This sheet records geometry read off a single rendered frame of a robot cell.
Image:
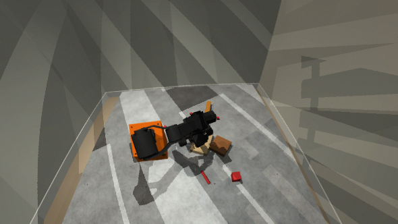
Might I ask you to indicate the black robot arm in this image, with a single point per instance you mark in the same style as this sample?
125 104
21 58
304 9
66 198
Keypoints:
145 143

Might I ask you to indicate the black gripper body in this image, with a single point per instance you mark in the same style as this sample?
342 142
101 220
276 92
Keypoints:
207 131

